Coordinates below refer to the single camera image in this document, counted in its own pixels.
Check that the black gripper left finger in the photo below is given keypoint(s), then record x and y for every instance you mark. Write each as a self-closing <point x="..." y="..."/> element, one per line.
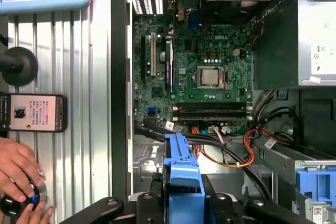
<point x="148" y="208"/>

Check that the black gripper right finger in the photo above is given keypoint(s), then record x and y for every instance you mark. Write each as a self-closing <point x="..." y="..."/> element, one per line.
<point x="223" y="208"/>

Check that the hard disk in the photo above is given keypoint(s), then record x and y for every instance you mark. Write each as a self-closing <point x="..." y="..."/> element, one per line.
<point x="183" y="171"/>

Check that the person's right hand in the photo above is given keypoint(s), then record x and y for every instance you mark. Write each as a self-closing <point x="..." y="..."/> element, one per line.
<point x="36" y="214"/>

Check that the person's left hand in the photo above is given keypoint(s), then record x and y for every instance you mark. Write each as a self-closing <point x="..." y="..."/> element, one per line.
<point x="18" y="166"/>

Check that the silver drive cage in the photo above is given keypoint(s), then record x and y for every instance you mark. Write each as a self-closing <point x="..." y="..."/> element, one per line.
<point x="278" y="161"/>

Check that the black RAM slot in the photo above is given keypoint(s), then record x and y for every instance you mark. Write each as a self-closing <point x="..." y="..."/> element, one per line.
<point x="210" y="106"/>
<point x="210" y="115"/>

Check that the blue drive latch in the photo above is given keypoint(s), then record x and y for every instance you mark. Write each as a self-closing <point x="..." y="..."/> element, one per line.
<point x="315" y="184"/>

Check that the green motherboard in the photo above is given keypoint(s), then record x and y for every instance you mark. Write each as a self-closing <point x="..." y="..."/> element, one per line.
<point x="189" y="98"/>

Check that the silver CPU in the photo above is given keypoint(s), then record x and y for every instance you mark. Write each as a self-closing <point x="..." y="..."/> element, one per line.
<point x="210" y="77"/>

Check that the CPU socket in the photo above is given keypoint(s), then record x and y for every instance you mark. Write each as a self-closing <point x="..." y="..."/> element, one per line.
<point x="198" y="77"/>

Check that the black PC case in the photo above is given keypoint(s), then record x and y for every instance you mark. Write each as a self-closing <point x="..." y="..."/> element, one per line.
<point x="119" y="77"/>

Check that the black expansion slot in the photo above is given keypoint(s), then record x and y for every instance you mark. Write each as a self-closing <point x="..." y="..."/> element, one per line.
<point x="143" y="58"/>

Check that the black smartphone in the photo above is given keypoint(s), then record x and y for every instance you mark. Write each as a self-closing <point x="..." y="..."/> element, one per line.
<point x="31" y="112"/>

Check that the white expansion slot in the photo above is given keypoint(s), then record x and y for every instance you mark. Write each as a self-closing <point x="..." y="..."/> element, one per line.
<point x="153" y="53"/>

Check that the grey power supply unit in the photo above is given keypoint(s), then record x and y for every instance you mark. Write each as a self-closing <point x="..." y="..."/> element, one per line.
<point x="315" y="37"/>

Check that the black round mount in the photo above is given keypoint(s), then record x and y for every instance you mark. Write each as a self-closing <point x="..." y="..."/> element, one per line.
<point x="21" y="66"/>

